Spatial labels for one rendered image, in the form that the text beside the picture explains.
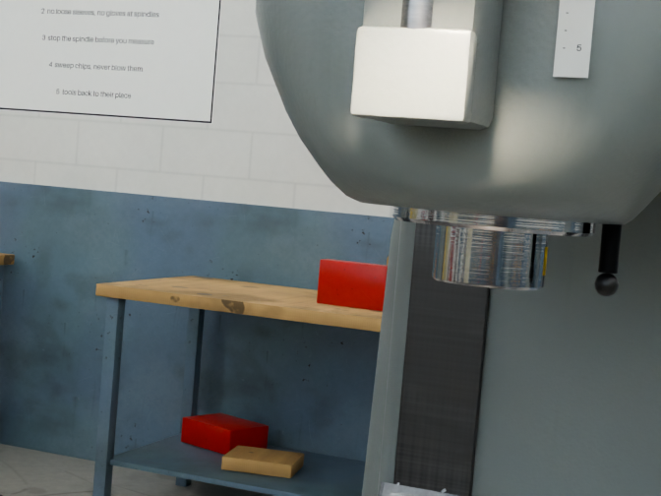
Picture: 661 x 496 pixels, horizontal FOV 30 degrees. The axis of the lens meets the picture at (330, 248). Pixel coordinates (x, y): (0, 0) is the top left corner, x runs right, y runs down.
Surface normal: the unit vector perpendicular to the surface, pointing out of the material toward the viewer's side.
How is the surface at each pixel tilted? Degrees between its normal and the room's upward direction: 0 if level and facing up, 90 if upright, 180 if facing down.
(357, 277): 90
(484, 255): 90
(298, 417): 90
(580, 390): 90
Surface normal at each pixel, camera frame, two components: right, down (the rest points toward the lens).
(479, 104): 0.93, 0.10
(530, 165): -0.11, 0.55
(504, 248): 0.07, 0.06
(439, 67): -0.37, 0.02
